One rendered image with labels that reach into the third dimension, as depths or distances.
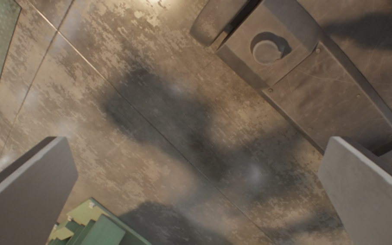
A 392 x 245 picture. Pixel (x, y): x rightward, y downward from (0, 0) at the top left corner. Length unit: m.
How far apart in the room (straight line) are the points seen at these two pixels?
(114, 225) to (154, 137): 0.70
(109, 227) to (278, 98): 1.14
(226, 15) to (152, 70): 0.36
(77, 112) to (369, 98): 0.88
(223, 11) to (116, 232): 1.23
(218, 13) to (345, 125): 0.30
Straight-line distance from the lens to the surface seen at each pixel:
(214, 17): 0.39
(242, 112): 0.66
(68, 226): 1.64
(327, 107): 0.45
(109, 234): 1.36
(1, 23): 1.02
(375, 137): 0.51
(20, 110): 1.20
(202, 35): 0.42
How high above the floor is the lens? 0.57
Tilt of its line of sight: 54 degrees down
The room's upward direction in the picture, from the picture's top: 155 degrees counter-clockwise
